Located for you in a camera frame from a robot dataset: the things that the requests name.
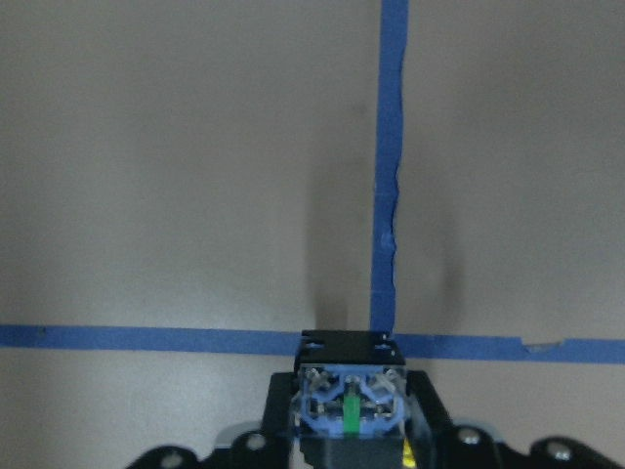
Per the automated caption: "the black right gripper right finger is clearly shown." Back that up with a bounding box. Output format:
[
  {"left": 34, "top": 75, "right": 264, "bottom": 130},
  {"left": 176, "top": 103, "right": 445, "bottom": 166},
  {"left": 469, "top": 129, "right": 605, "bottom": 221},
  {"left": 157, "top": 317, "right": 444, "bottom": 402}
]
[{"left": 405, "top": 370, "right": 455, "bottom": 468}]

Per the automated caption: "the yellow push button switch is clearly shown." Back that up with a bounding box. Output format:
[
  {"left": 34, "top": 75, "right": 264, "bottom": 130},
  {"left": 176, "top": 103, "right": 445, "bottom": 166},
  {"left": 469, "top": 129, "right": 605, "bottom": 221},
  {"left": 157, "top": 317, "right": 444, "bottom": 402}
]
[{"left": 292, "top": 330, "right": 409, "bottom": 468}]

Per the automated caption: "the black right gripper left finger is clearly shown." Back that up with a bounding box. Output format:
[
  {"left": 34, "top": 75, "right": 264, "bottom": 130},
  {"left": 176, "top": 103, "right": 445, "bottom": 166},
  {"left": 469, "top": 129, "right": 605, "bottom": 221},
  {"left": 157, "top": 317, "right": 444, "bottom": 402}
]
[{"left": 261, "top": 372, "right": 296, "bottom": 469}]

